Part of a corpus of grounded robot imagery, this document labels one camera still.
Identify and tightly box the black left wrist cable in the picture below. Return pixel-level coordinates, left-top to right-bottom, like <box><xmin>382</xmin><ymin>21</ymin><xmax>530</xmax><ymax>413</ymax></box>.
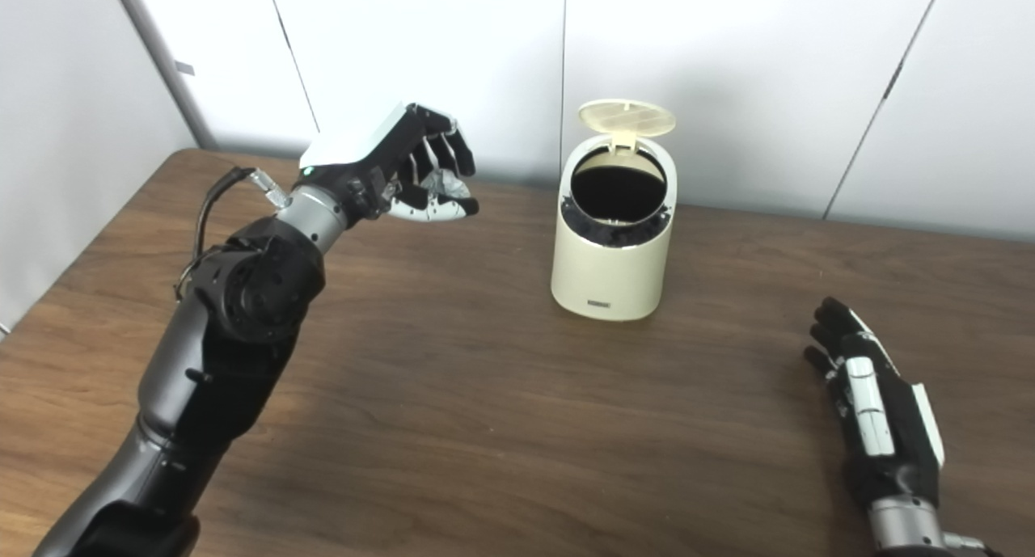
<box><xmin>176</xmin><ymin>167</ymin><xmax>290</xmax><ymax>299</ymax></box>

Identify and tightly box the cream round bin lid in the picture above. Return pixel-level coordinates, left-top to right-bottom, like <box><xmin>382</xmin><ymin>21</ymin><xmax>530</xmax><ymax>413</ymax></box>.
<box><xmin>578</xmin><ymin>99</ymin><xmax>677</xmax><ymax>150</ymax></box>

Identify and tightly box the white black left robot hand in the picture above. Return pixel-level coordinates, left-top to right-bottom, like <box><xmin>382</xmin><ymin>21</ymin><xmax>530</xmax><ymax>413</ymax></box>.
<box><xmin>299</xmin><ymin>102</ymin><xmax>479</xmax><ymax>222</ymax></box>

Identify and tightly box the grey wall corner pole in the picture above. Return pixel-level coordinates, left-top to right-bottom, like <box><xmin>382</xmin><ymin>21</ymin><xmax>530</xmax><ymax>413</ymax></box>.
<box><xmin>109</xmin><ymin>0</ymin><xmax>219</xmax><ymax>151</ymax></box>

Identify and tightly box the cream plastic bin body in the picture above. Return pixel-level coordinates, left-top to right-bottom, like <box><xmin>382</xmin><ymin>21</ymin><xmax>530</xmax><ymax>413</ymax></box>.
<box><xmin>551</xmin><ymin>133</ymin><xmax>678</xmax><ymax>322</ymax></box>

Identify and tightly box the white paper ball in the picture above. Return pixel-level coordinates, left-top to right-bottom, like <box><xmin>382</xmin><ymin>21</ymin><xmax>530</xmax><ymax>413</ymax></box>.
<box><xmin>420</xmin><ymin>165</ymin><xmax>474</xmax><ymax>204</ymax></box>

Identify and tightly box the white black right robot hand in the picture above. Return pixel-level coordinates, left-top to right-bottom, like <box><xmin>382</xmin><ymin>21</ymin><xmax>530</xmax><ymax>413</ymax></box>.
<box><xmin>803</xmin><ymin>297</ymin><xmax>945</xmax><ymax>509</ymax></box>

